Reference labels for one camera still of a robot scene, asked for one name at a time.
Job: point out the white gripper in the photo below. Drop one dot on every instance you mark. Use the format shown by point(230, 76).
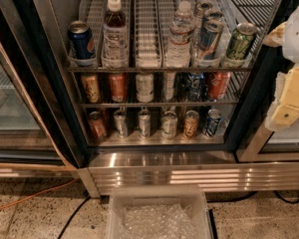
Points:
point(284, 110)

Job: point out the red bull can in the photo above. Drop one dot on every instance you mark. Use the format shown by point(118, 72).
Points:
point(211, 14)
point(209, 38)

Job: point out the green soda can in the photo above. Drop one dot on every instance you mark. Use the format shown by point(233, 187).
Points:
point(241, 41)

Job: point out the red can middle shelf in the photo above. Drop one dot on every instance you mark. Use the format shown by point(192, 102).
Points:
point(217, 85)

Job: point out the right glass fridge door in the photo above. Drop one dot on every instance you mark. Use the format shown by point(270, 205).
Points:
point(261, 144)

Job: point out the glass fridge door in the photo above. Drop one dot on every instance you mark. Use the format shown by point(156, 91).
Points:
point(261, 144)
point(34, 127)

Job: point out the blue can bottom shelf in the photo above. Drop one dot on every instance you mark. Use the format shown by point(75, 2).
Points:
point(212, 122)

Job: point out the blue can shelf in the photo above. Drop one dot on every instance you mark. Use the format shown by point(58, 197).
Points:
point(212, 122)
point(193, 83)

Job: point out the blue can middle shelf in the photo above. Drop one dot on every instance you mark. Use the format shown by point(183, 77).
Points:
point(193, 83)

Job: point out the tan can bottom shelf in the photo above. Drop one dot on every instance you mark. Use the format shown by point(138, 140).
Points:
point(190, 124)

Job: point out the tan can shelf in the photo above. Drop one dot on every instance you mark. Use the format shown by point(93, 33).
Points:
point(190, 124)
point(91, 87)

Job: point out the silver can middle shelf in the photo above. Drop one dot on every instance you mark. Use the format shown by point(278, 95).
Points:
point(168, 85)

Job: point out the grey can bottom shelf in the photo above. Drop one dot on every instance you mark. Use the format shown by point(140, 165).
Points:
point(169, 125)

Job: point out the steel fridge cabinet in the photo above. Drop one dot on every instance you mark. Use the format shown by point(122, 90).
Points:
point(209, 162)

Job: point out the white can middle shelf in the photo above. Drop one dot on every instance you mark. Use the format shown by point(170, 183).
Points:
point(144, 83)

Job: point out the silver can bottom centre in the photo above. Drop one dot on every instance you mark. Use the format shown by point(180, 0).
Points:
point(144, 123)

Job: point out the orange can middle shelf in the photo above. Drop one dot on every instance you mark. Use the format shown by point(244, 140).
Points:
point(118, 87)

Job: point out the orange can shelf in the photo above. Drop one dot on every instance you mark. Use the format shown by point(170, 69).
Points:
point(98, 125)
point(118, 87)

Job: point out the silver can bottom left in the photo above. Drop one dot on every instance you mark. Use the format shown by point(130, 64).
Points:
point(120, 118)

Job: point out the tan can middle shelf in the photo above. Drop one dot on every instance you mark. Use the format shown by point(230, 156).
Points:
point(91, 87)

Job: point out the orange can bottom shelf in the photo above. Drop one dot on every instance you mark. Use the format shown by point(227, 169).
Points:
point(98, 125)

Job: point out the blue pepsi can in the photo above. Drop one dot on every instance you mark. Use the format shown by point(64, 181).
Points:
point(81, 40)

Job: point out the left glass fridge door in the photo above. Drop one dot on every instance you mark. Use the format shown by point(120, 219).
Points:
point(34, 127)

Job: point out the clear water bottle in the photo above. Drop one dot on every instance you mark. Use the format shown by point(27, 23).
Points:
point(179, 37)

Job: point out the brown tea bottle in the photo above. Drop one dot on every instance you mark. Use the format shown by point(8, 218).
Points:
point(115, 35)

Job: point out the bubble wrap sheet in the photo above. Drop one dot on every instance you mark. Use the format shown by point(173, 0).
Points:
point(157, 222)

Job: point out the clear plastic bin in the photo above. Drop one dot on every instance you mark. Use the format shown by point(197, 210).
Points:
point(184, 195)

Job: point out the middle wire shelf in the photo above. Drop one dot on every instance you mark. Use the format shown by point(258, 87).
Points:
point(231, 96)

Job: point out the wire shelf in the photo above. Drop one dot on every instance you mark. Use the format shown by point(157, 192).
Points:
point(148, 21)
point(231, 96)

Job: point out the top wire shelf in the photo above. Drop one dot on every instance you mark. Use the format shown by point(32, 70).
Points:
point(148, 21)

